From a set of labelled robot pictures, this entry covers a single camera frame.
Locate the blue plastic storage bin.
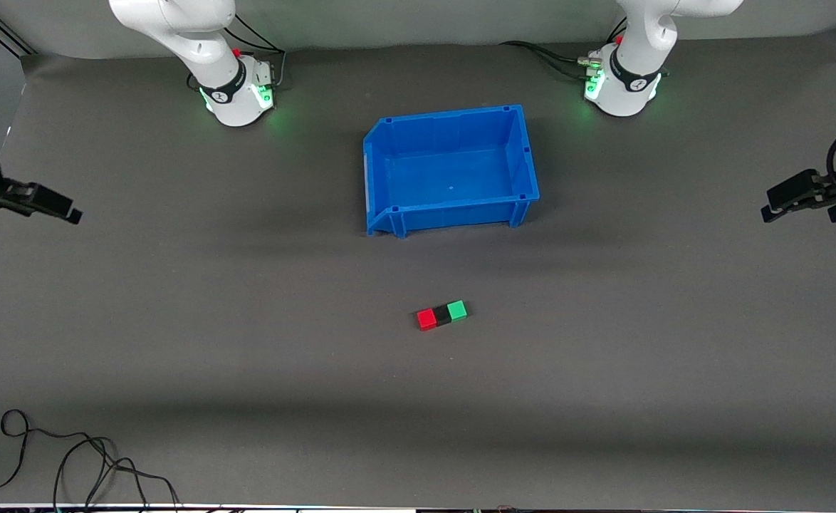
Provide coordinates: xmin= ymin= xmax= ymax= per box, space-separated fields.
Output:
xmin=363 ymin=105 xmax=540 ymax=238

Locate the dark grey table mat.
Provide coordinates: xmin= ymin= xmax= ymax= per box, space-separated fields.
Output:
xmin=0 ymin=28 xmax=836 ymax=510

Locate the aluminium frame rail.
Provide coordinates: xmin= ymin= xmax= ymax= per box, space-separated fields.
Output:
xmin=0 ymin=9 xmax=36 ymax=58

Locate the thin black loose cable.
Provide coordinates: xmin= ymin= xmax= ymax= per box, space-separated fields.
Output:
xmin=0 ymin=409 xmax=180 ymax=511

